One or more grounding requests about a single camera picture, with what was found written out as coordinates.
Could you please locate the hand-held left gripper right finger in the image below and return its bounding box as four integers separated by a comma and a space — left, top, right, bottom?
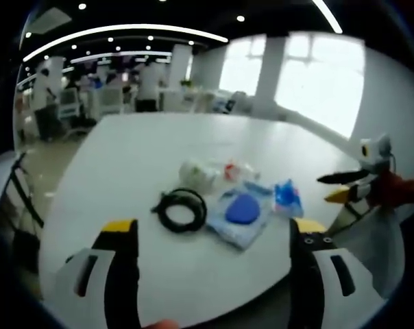
288, 217, 389, 329

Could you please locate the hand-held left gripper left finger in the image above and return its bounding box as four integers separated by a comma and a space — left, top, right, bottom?
54, 219, 142, 329

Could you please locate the blue crinkled packet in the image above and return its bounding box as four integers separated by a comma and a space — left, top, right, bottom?
273, 178, 304, 217

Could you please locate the clear bag with blue disc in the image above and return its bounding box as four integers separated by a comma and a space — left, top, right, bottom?
206, 180, 275, 251

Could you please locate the white red plastic packet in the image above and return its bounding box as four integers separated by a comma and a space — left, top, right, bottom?
223, 158, 262, 182

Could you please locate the black cable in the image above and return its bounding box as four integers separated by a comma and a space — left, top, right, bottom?
151, 187, 208, 234

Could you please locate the white green plastic packet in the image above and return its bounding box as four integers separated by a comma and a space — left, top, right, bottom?
178, 156, 226, 193

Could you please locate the person's left hand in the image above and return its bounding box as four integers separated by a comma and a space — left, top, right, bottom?
141, 318, 179, 329

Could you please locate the white table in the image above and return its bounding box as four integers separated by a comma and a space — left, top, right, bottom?
38, 112, 407, 329

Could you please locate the straight ceiling light strip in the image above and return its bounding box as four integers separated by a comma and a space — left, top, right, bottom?
312, 0, 344, 34

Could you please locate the white background desk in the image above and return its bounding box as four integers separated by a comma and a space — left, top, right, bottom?
90, 85, 125, 116

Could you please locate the curved ceiling light strip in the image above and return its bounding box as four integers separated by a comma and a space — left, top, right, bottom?
23, 23, 230, 63

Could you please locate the black frame chair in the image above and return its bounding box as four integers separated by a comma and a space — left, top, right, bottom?
0, 153, 45, 243

